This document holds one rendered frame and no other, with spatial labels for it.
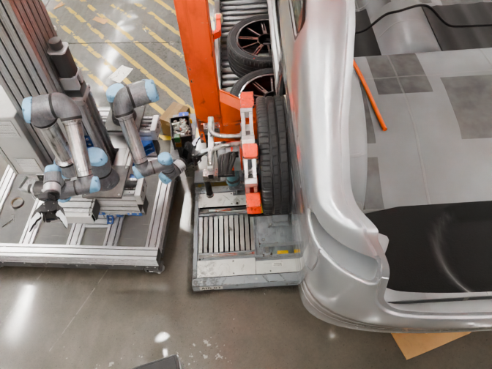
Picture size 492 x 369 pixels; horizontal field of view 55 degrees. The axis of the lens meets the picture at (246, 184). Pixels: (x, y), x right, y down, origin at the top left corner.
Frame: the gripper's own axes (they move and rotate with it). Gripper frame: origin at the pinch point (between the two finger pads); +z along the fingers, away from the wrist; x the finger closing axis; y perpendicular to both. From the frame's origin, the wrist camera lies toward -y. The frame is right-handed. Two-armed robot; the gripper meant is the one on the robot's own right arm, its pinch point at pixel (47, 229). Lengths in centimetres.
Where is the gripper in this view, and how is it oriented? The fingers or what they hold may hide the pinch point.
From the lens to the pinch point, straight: 216.9
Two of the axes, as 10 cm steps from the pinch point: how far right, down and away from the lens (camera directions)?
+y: -0.8, 6.2, 7.8
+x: -9.8, 1.0, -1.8
